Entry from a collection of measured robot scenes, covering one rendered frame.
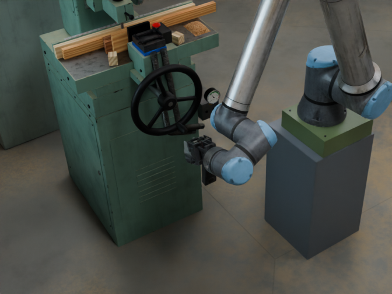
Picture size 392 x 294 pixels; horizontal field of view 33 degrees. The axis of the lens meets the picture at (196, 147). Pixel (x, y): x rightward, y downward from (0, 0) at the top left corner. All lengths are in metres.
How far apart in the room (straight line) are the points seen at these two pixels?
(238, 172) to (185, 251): 0.97
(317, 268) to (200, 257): 0.50
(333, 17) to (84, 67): 0.93
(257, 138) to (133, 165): 0.80
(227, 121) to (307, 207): 0.72
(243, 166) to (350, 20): 0.55
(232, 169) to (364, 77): 0.59
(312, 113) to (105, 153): 0.82
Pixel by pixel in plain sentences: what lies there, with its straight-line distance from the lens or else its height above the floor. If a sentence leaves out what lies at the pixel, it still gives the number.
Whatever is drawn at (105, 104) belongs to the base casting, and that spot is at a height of 0.76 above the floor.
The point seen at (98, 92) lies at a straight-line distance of 2.44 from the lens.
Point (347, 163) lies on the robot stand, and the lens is 2.66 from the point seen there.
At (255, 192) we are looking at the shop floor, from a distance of 3.17.
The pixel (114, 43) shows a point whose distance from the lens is 2.48.
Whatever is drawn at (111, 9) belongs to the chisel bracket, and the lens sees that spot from 2.52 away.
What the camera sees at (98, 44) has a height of 0.92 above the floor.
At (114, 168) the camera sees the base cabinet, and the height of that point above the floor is 0.45.
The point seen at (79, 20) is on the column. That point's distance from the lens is 2.69.
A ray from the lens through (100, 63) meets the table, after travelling 2.46.
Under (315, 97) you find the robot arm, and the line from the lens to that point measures 2.50.
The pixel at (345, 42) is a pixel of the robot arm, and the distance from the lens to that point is 2.14.
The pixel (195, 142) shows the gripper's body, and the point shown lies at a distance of 2.19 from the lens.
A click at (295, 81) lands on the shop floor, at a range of 3.94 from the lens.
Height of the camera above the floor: 2.17
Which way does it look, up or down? 39 degrees down
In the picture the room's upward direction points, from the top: 3 degrees counter-clockwise
